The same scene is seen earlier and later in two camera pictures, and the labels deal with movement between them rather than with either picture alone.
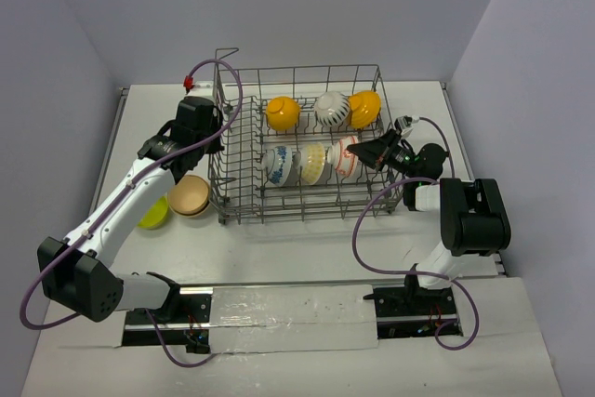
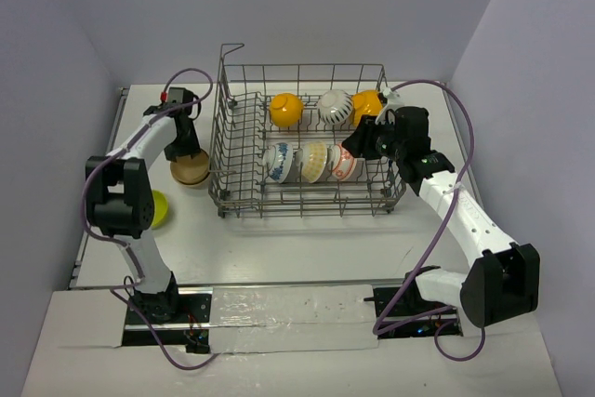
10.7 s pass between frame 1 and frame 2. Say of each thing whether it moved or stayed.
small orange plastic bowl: moved
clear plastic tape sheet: stayed
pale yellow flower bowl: stayed
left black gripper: moved
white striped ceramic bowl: stayed
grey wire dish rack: stayed
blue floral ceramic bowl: stayed
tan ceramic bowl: moved
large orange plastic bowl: stayed
